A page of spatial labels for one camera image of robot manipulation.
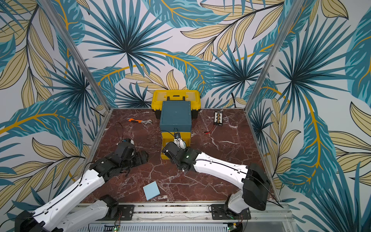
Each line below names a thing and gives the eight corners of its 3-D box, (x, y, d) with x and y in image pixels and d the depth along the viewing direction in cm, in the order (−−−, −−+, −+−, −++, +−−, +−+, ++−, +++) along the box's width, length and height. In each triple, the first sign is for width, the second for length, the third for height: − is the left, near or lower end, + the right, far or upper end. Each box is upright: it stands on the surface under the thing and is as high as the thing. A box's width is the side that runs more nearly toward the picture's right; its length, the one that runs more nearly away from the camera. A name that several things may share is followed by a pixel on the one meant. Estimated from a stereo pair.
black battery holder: (214, 125, 113) (214, 123, 111) (214, 112, 121) (214, 110, 120) (222, 126, 112) (222, 124, 111) (221, 112, 121) (222, 111, 119)
